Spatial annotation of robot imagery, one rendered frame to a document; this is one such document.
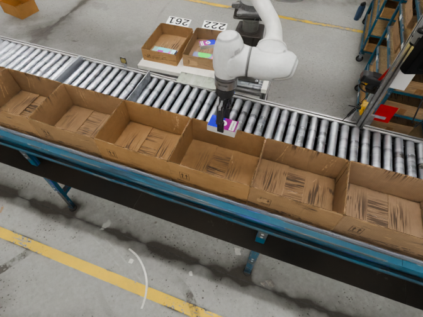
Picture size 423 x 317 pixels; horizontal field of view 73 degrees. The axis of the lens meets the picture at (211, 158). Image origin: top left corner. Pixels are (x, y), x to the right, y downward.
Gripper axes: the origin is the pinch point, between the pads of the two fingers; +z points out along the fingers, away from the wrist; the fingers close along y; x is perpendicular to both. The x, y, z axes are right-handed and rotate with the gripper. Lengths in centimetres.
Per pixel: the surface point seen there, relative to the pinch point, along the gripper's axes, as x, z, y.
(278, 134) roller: 25, 42, -40
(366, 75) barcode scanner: 62, 8, -69
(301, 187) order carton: 43, 29, 3
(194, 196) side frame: -4.0, 26.2, 26.8
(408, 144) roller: 102, 42, -60
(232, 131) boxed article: 5.5, 1.3, 3.4
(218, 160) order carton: -0.7, 28.8, 1.5
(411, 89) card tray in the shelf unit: 104, 39, -111
